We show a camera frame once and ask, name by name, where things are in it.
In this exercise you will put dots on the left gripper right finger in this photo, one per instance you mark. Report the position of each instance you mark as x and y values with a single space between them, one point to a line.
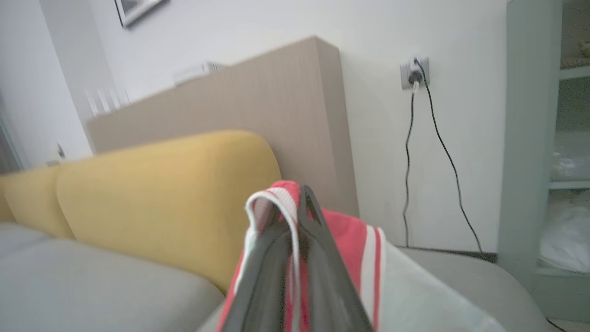
325 276

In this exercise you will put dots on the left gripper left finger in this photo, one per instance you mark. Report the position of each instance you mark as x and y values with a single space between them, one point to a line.
262 286

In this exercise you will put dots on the red and white basketball jersey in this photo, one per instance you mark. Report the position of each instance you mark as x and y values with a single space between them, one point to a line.
350 240

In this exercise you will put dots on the large yellow sofa back cushion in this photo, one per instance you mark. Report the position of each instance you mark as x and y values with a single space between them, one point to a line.
161 198

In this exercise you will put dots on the large grey sofa seat cushion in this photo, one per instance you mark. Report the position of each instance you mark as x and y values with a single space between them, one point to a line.
484 286

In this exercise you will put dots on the small grey sofa seat cushion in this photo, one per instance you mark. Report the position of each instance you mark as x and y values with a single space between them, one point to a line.
92 286

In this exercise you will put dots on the beige wooden cabinet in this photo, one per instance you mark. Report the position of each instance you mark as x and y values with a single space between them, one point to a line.
276 101

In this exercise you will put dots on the dark plug adapter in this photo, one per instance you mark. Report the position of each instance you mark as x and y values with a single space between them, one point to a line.
415 76

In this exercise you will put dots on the pale green shelf unit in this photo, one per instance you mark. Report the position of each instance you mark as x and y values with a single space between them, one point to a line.
525 138

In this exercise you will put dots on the white plastic bag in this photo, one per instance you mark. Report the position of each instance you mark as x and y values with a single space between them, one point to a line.
567 240

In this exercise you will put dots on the small yellow sofa back cushion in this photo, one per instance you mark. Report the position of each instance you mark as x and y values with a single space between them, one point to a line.
27 198

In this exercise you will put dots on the clear plastic bag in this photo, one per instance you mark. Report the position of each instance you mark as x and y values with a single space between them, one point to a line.
571 159

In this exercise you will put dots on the beige woven shelf item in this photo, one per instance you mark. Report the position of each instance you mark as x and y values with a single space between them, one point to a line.
578 57

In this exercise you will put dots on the grey wall socket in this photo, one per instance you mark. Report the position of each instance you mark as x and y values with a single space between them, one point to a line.
404 69

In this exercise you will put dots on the framed wall picture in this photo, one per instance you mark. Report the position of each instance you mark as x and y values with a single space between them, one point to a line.
133 11

